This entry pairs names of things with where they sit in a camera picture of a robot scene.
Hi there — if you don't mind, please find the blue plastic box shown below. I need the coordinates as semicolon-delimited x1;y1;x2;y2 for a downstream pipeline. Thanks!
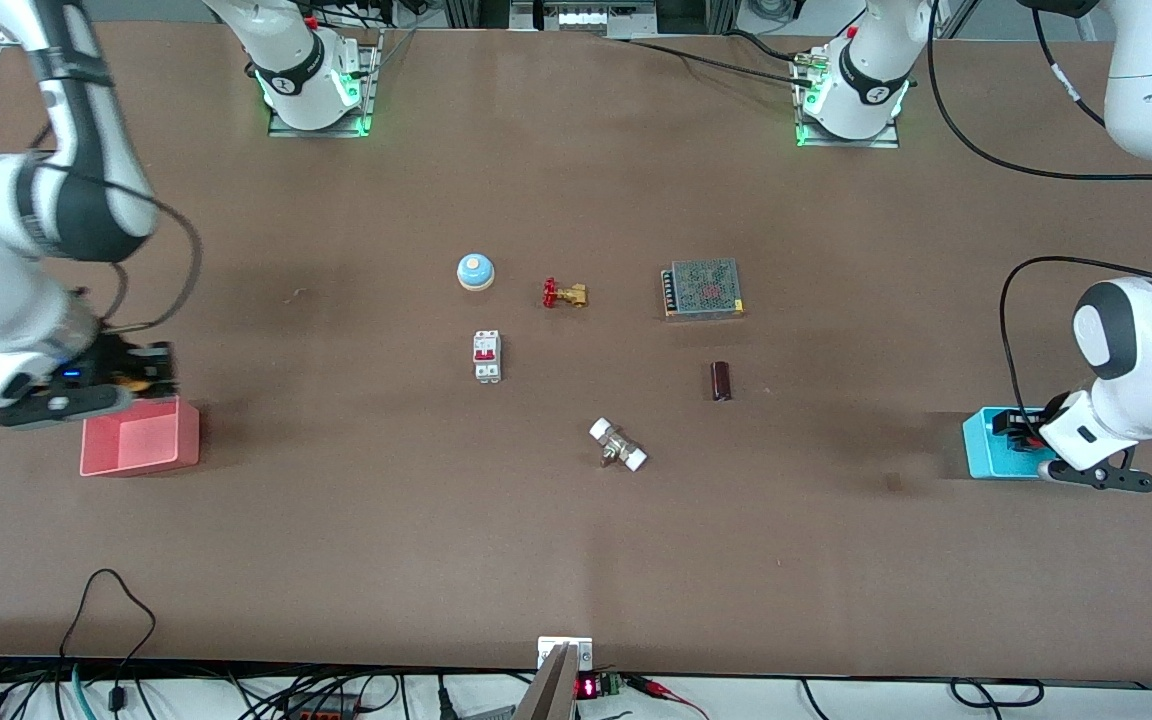
962;406;1062;481

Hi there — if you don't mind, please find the pink plastic box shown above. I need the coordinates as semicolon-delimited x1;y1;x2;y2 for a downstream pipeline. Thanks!
79;397;201;478

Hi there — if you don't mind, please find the perforated metal power supply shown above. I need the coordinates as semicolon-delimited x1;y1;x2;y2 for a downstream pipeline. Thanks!
661;258;746;321

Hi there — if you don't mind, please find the white-capped metal valve fitting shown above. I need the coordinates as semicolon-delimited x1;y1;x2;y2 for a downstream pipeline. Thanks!
588;417;649;473

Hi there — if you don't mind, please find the red alligator clip lead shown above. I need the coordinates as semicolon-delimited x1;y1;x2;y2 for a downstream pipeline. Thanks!
631;675;712;720

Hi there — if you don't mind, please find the white power strip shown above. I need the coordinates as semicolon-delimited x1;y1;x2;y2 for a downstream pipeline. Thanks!
511;0;657;33

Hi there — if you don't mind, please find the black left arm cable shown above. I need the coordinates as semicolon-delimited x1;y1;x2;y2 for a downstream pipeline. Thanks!
926;0;1152;441

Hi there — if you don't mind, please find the black coiled cable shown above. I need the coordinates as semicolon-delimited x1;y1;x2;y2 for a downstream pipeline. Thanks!
949;677;1047;711

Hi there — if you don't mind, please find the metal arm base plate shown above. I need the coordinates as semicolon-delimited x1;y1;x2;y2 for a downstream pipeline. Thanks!
267;28;378;139
794;50;901;150

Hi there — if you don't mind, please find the black looped cable with plug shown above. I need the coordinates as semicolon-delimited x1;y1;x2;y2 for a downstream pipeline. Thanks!
58;568;159;720

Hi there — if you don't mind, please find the teal cable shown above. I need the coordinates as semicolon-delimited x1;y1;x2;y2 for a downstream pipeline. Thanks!
69;663;99;720

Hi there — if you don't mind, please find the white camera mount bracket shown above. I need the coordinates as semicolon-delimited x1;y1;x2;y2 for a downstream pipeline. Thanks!
537;636;594;671

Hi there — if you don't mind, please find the black cable across table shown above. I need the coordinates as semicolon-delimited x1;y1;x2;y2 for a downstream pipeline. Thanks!
621;30;817;86

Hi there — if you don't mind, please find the grey camera mount bar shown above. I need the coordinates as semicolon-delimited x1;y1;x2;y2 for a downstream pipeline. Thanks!
514;643;579;720

